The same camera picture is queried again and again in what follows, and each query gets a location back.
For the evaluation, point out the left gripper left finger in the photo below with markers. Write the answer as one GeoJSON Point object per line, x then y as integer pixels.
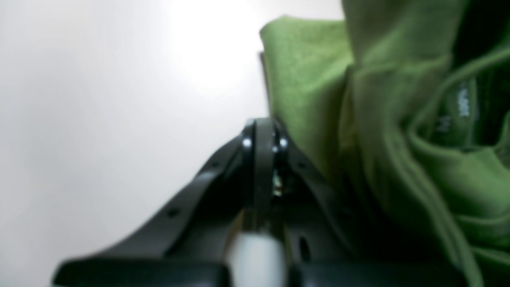
{"type": "Point", "coordinates": [183, 244]}

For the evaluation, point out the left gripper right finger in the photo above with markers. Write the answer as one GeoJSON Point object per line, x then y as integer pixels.
{"type": "Point", "coordinates": [327, 241]}

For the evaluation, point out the green t-shirt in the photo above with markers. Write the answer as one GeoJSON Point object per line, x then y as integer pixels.
{"type": "Point", "coordinates": [403, 107]}

